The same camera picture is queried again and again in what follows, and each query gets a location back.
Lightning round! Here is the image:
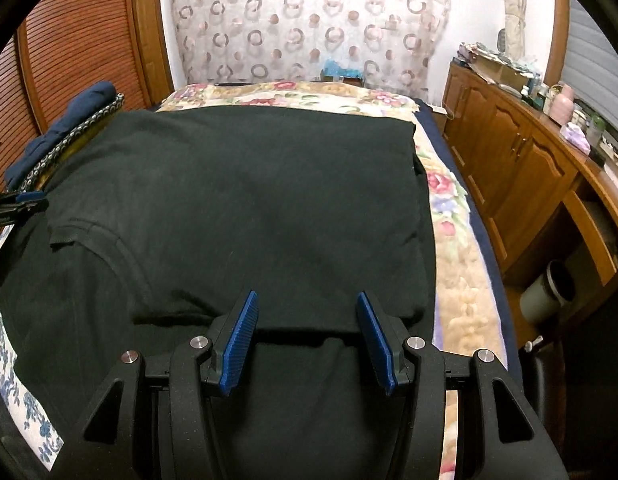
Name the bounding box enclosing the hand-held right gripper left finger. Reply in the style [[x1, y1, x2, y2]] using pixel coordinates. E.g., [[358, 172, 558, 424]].
[[52, 290, 260, 480]]

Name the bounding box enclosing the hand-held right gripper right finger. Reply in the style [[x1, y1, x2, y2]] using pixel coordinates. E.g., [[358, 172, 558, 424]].
[[356, 291, 570, 480]]

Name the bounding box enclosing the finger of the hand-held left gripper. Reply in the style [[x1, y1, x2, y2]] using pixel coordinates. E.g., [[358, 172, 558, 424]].
[[0, 199, 50, 227], [0, 190, 45, 206]]

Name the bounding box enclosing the black t-shirt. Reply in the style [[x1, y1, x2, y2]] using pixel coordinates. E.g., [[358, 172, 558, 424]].
[[0, 109, 437, 480]]

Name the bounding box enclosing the floral peach blanket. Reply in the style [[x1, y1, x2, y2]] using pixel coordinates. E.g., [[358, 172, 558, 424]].
[[156, 80, 507, 480]]

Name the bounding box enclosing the grey trash bin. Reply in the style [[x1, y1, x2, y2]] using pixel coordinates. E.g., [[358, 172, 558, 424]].
[[519, 260, 577, 323]]

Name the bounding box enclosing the brown louvered wooden wardrobe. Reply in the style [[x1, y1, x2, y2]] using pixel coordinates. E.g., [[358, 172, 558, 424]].
[[0, 0, 172, 196]]

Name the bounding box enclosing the wooden sideboard cabinet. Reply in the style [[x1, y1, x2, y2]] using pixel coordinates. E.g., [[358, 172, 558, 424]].
[[441, 57, 618, 326]]

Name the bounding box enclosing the purple tissue pack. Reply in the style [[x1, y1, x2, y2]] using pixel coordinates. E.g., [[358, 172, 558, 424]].
[[560, 123, 592, 154]]

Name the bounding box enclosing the open cardboard box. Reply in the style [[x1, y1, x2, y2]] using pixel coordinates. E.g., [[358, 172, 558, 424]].
[[476, 52, 527, 88]]

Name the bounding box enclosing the pink thermos flask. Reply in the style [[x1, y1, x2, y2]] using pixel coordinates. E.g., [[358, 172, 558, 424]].
[[549, 82, 574, 123]]

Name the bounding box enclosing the green bottle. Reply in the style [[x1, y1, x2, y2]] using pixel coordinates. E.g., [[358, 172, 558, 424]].
[[586, 115, 607, 146]]

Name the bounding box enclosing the circle patterned sheer curtain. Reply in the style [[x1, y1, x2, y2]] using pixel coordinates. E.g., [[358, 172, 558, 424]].
[[159, 0, 452, 106]]

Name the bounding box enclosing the beige window curtain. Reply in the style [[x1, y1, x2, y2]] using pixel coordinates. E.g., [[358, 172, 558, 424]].
[[489, 0, 527, 58]]

